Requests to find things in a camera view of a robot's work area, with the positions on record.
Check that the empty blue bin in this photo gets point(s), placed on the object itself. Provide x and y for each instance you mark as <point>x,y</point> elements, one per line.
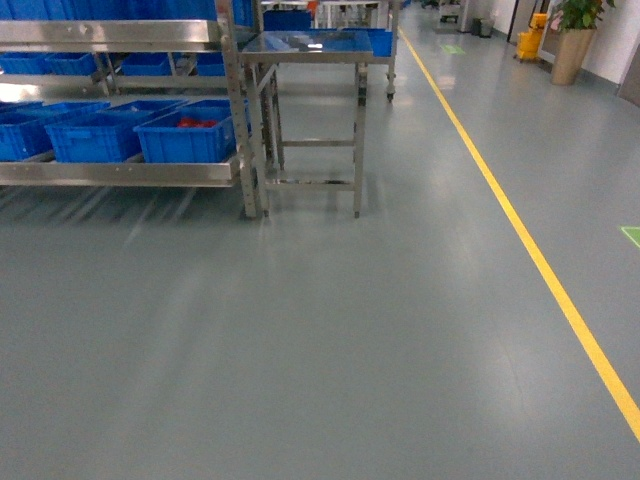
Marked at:
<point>106,136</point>

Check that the yellow mop bucket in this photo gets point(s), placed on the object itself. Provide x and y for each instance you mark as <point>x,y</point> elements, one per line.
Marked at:
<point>528,42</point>

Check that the blue bin with red bags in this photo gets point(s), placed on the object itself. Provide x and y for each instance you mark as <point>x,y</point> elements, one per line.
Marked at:
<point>163,142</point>

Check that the potted plant in tan planter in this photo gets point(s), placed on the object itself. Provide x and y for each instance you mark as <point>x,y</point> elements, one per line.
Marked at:
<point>576,22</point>

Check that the red bubble wrap bags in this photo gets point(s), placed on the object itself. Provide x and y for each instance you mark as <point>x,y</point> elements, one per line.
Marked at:
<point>189,122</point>

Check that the stainless steel flow rack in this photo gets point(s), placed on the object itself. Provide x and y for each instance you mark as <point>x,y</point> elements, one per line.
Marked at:
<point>184,59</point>

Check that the stainless steel table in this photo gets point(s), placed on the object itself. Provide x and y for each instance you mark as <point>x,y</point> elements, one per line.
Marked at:
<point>307,93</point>

